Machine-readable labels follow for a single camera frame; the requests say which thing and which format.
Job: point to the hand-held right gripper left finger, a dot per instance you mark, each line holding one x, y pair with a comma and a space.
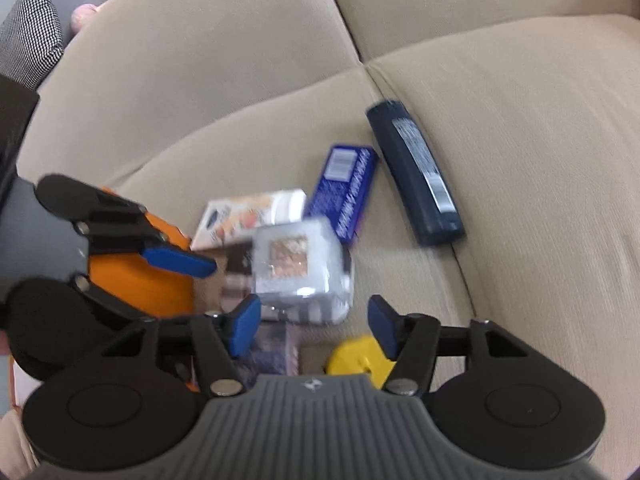
246, 324

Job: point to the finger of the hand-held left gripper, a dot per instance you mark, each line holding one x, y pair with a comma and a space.
107, 305
175, 260

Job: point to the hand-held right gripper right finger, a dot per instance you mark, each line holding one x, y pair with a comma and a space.
381, 324

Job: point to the small yellow object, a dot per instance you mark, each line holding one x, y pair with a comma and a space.
355, 360

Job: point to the grey silver packet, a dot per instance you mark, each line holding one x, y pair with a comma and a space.
300, 260

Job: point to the dark patterned box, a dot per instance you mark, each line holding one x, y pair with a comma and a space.
272, 350

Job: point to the white printed tube box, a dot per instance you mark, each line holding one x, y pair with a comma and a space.
235, 215

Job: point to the blue box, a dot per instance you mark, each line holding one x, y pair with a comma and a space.
345, 195

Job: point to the dark blue pen case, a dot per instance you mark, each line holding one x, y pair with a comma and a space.
410, 175

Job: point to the black white patterned pillow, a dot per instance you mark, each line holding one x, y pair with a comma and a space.
30, 35

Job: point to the pink soft object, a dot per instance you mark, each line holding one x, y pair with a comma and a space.
82, 16

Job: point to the beige sofa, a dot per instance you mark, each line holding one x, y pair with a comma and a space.
500, 110

